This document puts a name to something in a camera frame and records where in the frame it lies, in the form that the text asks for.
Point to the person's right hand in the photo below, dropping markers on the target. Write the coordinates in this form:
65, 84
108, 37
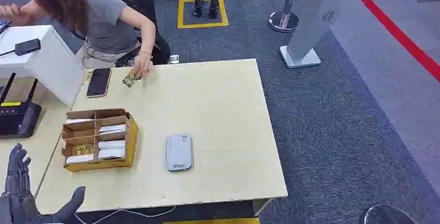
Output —
10, 10

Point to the person's left hand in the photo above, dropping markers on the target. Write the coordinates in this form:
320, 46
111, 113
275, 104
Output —
141, 66

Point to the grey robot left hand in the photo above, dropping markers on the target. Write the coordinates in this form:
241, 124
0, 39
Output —
19, 205

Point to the gold patterned card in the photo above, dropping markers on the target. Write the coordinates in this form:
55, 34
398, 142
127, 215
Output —
129, 80

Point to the blue device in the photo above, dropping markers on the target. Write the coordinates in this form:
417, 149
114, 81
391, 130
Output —
4, 26

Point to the black power adapter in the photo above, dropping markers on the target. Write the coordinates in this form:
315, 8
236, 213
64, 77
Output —
27, 47

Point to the black smartphone tan case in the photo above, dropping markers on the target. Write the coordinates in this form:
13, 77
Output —
99, 82

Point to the person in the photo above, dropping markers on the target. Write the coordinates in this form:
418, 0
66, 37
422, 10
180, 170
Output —
103, 19

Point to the white card stack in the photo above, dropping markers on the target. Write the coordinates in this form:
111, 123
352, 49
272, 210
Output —
111, 153
112, 128
79, 158
111, 144
79, 120

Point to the yellow floor tape square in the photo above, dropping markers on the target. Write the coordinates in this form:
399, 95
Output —
202, 25

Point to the wooden card box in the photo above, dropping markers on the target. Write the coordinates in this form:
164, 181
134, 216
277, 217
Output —
131, 140

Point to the gold card stack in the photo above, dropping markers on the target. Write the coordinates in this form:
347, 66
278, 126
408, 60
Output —
83, 149

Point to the black router with antennas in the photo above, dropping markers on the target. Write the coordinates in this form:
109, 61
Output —
17, 119

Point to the grey card reader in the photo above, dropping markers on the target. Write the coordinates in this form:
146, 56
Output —
178, 153

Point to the grey kiosk stand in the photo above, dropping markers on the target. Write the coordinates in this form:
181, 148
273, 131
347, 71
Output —
312, 16

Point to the red floor tape line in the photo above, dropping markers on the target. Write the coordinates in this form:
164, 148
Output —
395, 31

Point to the chrome stanchion base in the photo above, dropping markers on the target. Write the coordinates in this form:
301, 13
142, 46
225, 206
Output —
388, 215

